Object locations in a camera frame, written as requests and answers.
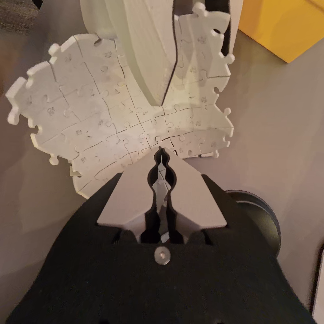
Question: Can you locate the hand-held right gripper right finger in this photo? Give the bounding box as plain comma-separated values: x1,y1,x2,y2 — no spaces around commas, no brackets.
161,147,228,237

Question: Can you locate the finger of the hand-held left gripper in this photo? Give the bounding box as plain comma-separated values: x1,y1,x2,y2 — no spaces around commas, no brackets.
222,0,244,56
80,0,178,107

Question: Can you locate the white partly built puzzle ball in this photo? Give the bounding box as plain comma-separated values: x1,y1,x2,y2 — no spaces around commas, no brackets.
5,2,235,201

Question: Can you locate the yellow box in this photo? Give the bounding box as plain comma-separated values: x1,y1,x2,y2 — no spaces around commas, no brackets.
237,0,324,64

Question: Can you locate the black round dish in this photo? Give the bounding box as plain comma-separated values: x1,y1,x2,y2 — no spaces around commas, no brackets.
225,189,282,257

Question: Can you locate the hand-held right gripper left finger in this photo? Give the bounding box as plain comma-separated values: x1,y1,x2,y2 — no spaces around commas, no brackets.
97,147,163,241

